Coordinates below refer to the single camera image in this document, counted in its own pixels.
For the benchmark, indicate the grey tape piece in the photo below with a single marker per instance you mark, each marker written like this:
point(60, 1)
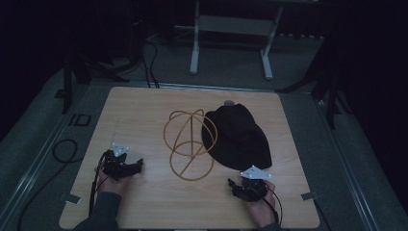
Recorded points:
point(72, 199)
point(310, 195)

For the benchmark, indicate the black bucket hat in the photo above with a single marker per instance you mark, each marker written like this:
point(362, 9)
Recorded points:
point(239, 138)

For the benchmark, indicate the metal floor rail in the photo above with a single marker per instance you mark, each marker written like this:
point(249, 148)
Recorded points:
point(35, 166)
point(348, 166)

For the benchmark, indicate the small grey round object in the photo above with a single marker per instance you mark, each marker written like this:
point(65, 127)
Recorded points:
point(229, 102)

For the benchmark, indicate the person's left hand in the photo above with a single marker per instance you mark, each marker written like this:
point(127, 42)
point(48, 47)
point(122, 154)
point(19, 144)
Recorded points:
point(113, 185)

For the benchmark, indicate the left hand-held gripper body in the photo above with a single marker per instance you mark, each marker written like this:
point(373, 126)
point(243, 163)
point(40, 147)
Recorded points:
point(116, 165)

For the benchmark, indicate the white metal desk frame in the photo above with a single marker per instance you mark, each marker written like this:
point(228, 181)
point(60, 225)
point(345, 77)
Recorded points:
point(235, 25)

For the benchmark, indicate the black tripod stand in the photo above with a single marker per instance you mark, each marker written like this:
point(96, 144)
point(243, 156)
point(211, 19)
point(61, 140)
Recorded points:
point(327, 83)
point(80, 70)

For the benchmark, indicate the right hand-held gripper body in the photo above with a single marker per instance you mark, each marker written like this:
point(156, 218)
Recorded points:
point(253, 187)

